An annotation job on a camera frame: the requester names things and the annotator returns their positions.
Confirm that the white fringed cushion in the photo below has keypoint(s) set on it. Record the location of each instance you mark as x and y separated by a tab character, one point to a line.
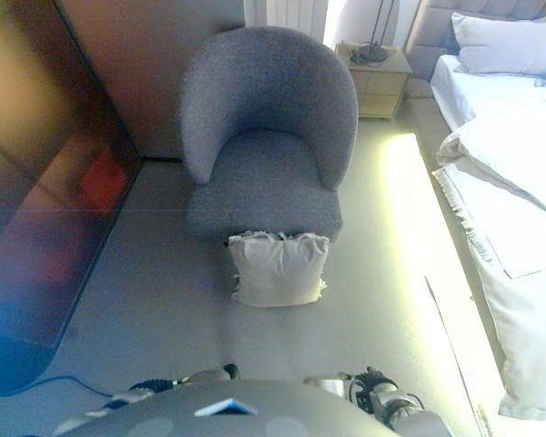
277	273

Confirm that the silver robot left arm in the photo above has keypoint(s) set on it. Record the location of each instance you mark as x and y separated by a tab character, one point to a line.
132	392

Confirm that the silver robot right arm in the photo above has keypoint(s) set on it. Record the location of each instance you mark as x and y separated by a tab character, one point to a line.
391	403

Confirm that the grey upholstered tub armchair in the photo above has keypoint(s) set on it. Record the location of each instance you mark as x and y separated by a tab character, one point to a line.
264	182

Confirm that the light wooden nightstand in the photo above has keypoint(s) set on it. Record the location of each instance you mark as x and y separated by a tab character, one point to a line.
382	91

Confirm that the black table lamp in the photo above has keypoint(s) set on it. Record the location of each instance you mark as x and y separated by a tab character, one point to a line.
368	53

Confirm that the silver robot torso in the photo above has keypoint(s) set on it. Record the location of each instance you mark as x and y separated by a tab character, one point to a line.
255	409

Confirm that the white mattress sheet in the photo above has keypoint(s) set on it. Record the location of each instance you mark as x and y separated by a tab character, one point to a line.
482	95

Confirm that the white puffy duvet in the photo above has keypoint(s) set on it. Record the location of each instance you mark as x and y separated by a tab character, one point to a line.
518	159

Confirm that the white fringed bed blanket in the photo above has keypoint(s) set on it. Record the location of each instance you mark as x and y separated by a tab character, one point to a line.
518	309

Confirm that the white bed pillow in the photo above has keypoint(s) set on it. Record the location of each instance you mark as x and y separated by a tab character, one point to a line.
500	45

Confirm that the beige upholstered bed frame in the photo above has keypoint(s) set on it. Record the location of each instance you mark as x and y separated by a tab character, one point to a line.
421	59

